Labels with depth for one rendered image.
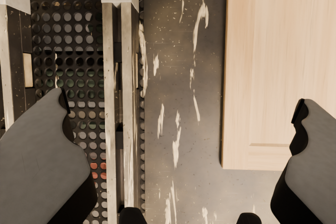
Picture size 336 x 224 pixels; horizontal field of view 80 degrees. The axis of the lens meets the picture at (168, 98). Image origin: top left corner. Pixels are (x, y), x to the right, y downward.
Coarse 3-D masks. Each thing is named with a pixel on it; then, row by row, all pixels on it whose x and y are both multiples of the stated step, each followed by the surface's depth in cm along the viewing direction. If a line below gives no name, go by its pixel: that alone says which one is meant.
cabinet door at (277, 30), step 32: (256, 0) 43; (288, 0) 43; (320, 0) 42; (256, 32) 44; (288, 32) 44; (320, 32) 43; (224, 64) 46; (256, 64) 45; (288, 64) 44; (320, 64) 44; (224, 96) 46; (256, 96) 45; (288, 96) 45; (320, 96) 44; (224, 128) 46; (256, 128) 46; (288, 128) 46; (224, 160) 47; (256, 160) 46
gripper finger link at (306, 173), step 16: (304, 112) 10; (320, 112) 10; (304, 128) 8; (320, 128) 9; (304, 144) 8; (320, 144) 8; (288, 160) 7; (304, 160) 7; (320, 160) 7; (288, 176) 6; (304, 176) 6; (320, 176) 6; (288, 192) 6; (304, 192) 6; (320, 192) 6; (272, 208) 7; (288, 208) 6; (304, 208) 6; (320, 208) 6
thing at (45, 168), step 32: (64, 96) 11; (32, 128) 8; (64, 128) 8; (0, 160) 7; (32, 160) 7; (64, 160) 7; (0, 192) 6; (32, 192) 6; (64, 192) 6; (96, 192) 7
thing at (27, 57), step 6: (24, 54) 47; (30, 54) 48; (24, 60) 47; (30, 60) 49; (24, 66) 47; (30, 66) 49; (24, 72) 47; (30, 72) 49; (24, 78) 47; (30, 78) 49; (30, 84) 49
